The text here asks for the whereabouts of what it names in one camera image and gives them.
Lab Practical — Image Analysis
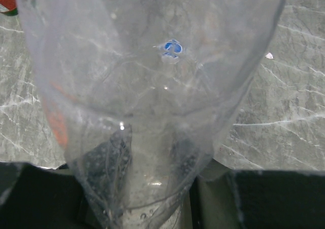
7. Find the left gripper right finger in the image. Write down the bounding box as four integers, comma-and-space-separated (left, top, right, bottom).
181, 160, 324, 228

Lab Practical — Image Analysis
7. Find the clear plastic bottle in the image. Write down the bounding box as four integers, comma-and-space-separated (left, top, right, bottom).
16, 0, 285, 228

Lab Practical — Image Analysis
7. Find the green glass bottle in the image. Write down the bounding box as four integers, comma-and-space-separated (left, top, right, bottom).
0, 0, 18, 16

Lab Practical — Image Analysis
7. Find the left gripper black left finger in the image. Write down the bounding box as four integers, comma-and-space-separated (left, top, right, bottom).
0, 127, 133, 229

